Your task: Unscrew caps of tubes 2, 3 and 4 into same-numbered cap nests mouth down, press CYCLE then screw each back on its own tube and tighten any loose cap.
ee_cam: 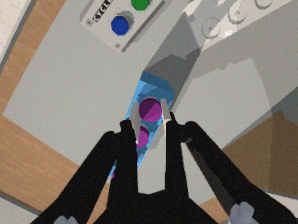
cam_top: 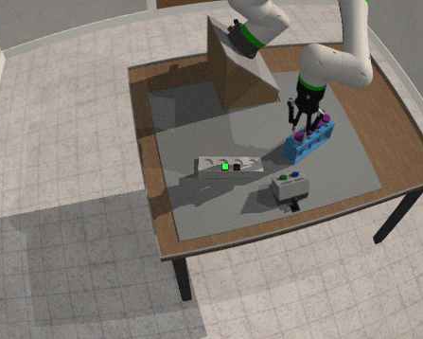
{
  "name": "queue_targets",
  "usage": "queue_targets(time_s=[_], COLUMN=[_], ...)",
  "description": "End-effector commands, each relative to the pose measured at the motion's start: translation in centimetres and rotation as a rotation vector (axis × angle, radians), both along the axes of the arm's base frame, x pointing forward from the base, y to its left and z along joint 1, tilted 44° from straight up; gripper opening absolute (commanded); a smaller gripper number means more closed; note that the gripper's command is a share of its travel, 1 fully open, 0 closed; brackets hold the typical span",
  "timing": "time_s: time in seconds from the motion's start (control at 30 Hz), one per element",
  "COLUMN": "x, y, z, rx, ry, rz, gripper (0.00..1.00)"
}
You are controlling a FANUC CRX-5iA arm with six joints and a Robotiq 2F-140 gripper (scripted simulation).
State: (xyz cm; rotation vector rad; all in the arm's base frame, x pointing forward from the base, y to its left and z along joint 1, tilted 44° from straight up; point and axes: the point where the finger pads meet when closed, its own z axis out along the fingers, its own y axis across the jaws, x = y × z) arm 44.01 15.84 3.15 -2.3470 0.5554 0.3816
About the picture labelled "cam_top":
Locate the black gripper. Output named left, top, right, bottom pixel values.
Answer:
left=288, top=95, right=325, bottom=143

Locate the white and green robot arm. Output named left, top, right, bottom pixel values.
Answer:
left=228, top=0, right=373, bottom=102

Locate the grey button panel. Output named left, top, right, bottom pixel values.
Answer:
left=270, top=170, right=309, bottom=212

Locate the grey flat mat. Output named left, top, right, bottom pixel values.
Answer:
left=148, top=71, right=382, bottom=241

